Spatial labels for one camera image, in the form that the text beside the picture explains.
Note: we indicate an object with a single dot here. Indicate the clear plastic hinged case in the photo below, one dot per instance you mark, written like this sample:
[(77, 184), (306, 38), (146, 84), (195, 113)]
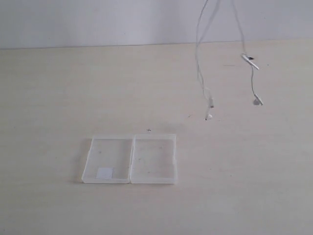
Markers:
[(135, 159)]

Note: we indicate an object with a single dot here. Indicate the white sticker in case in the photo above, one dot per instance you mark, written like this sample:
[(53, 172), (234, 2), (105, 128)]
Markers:
[(104, 173)]

